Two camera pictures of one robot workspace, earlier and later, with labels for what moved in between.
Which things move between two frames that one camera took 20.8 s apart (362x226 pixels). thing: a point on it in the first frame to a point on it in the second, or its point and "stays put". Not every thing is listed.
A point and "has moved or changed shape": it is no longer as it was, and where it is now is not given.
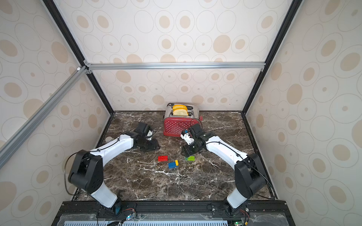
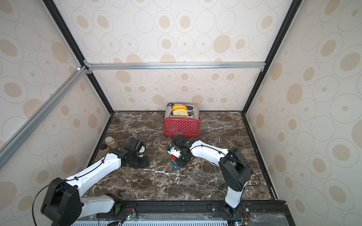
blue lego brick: [171, 165] has moved or changed shape
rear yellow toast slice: [179, 106] stays put
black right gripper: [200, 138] to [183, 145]
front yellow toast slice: [180, 111] stays put
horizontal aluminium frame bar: [173, 65] stays put
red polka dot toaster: [174, 125] stays put
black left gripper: [153, 146] to [144, 164]
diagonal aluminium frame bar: [10, 146] stays put
